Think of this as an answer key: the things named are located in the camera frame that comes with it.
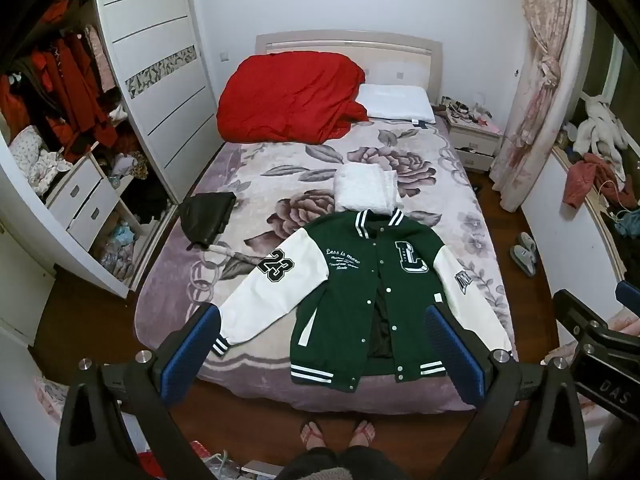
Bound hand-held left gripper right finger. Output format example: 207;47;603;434
424;304;589;480

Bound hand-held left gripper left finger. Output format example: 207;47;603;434
56;304;222;480

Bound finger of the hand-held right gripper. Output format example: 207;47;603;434
552;288;621;346
615;279;640;309

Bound green and white varsity jacket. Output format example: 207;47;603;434
209;208;513;395

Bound pile of mixed clothes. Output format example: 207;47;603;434
97;225;146;283

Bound dark clothes heap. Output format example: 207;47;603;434
121;177;173;225

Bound hanging red clothes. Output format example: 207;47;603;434
0;0;118;163

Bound grey slipper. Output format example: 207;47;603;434
509;245;537;278
516;231;539;262

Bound white window ledge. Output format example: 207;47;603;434
520;147;640;288

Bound clear plastic wrapper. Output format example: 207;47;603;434
199;452;237;480

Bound person's right foot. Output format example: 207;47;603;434
350;419;376;449

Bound person's foot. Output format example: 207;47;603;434
299;421;327;454
350;419;376;449

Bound flat white box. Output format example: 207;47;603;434
241;462;279;480

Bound black garment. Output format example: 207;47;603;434
180;191;238;252

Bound person's left foot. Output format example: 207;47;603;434
299;421;327;454

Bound person's dark trousers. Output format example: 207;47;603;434
274;444;417;480

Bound white plush toy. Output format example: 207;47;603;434
572;94;632;161

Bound white folded garment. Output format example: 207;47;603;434
334;165;404;213

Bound white nightstand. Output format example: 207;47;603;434
446;112;502;175

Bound white wardrobe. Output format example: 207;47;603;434
0;0;227;348

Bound pile of small toiletries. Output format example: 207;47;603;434
436;96;497;128

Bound floral patterned bedding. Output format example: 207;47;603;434
7;125;73;193

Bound white pillow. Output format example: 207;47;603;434
356;83;436;124

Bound pink floral curtain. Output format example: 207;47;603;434
487;0;587;213

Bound red duvet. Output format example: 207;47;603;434
216;51;370;145

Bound white sliding wardrobe door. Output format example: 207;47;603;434
94;0;227;206

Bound bed with beige headboard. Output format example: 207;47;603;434
132;30;518;411

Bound white window frame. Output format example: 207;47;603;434
580;30;632;111

